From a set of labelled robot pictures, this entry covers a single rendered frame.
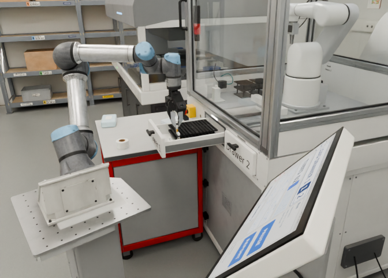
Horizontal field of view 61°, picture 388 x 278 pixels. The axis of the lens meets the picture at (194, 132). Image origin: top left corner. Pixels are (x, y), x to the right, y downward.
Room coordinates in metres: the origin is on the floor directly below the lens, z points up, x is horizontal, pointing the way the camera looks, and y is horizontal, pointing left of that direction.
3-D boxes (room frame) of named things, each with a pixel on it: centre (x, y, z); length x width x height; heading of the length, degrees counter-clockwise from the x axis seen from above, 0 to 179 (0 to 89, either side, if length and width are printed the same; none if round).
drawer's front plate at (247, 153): (1.39, -0.21, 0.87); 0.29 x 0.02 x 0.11; 19
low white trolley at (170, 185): (1.98, 0.31, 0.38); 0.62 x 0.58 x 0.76; 19
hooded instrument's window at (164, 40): (3.42, 0.14, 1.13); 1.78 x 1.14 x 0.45; 19
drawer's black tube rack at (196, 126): (1.65, 0.01, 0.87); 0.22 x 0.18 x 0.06; 109
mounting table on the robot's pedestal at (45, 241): (1.17, 0.49, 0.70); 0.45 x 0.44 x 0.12; 126
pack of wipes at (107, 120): (2.10, 0.57, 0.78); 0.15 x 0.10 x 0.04; 9
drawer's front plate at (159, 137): (1.58, 0.20, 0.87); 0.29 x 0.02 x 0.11; 19
